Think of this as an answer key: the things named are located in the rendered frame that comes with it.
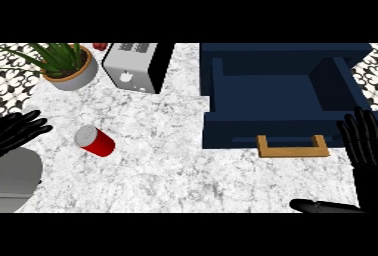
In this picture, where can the dark blue cabinet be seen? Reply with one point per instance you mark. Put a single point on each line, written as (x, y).
(283, 50)

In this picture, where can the silver toaster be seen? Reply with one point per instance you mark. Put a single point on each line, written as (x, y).
(133, 66)

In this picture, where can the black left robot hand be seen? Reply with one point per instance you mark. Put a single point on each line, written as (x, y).
(17, 129)

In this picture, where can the green potted plant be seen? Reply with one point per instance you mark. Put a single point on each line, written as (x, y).
(61, 65)

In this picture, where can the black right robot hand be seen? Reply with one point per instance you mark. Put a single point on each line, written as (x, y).
(362, 143)

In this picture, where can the small red object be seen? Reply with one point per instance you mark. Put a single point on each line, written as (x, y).
(99, 46)

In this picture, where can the red can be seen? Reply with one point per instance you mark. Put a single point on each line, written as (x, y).
(95, 141)

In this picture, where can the dark blue open drawer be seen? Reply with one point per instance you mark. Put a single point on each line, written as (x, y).
(281, 100)

